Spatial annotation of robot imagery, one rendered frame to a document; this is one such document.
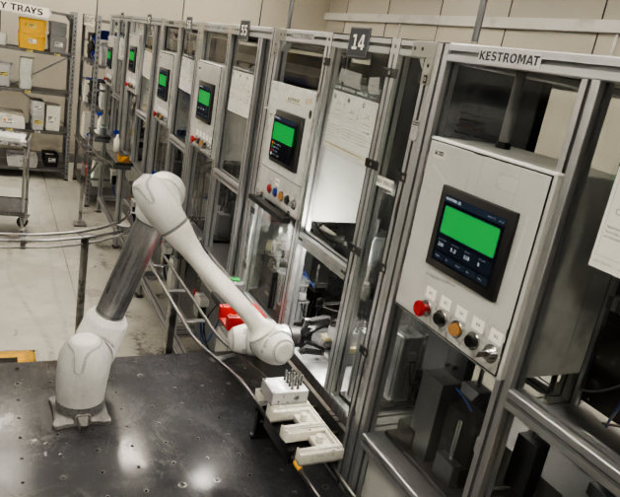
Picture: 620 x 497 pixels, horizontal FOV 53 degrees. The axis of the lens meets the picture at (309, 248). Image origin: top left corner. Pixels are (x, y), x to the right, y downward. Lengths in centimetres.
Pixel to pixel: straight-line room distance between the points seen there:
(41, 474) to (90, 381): 31
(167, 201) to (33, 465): 86
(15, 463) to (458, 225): 143
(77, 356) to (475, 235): 131
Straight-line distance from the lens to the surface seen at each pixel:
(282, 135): 238
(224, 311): 247
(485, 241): 142
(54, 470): 206
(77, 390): 217
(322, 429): 197
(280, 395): 202
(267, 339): 195
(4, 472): 207
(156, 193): 196
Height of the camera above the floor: 193
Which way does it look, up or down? 17 degrees down
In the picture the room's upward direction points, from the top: 10 degrees clockwise
